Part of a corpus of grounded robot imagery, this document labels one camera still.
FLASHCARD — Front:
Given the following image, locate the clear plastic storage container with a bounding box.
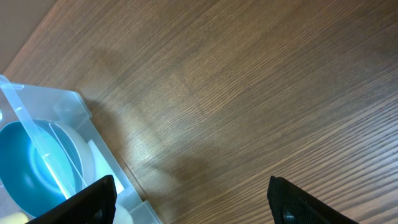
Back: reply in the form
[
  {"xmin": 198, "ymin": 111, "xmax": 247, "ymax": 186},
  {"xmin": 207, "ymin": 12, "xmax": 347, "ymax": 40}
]
[{"xmin": 1, "ymin": 77, "xmax": 160, "ymax": 223}]

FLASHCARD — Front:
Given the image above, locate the yellow cup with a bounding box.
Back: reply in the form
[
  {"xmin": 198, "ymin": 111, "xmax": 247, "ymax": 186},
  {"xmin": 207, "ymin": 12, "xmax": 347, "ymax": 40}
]
[{"xmin": 0, "ymin": 212, "xmax": 29, "ymax": 224}]

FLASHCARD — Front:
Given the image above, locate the dark blue bowl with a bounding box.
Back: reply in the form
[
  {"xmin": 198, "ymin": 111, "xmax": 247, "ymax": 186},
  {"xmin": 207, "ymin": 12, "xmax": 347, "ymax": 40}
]
[{"xmin": 1, "ymin": 120, "xmax": 82, "ymax": 217}]

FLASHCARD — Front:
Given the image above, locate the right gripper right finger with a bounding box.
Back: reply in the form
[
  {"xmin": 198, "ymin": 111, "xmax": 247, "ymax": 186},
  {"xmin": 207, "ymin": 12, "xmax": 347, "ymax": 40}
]
[{"xmin": 267, "ymin": 176, "xmax": 358, "ymax": 224}]

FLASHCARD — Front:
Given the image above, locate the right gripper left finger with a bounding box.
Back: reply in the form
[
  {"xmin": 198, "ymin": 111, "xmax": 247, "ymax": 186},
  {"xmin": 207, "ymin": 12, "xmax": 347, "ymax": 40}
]
[{"xmin": 28, "ymin": 175, "xmax": 117, "ymax": 224}]

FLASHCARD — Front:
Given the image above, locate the cream plate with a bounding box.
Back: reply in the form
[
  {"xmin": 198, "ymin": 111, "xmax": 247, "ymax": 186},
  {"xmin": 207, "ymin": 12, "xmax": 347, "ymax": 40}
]
[{"xmin": 50, "ymin": 121, "xmax": 95, "ymax": 188}]

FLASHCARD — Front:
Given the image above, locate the pale green cup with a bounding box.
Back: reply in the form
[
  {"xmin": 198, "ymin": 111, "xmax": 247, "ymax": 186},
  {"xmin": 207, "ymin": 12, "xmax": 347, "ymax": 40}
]
[{"xmin": 113, "ymin": 204, "xmax": 134, "ymax": 224}]

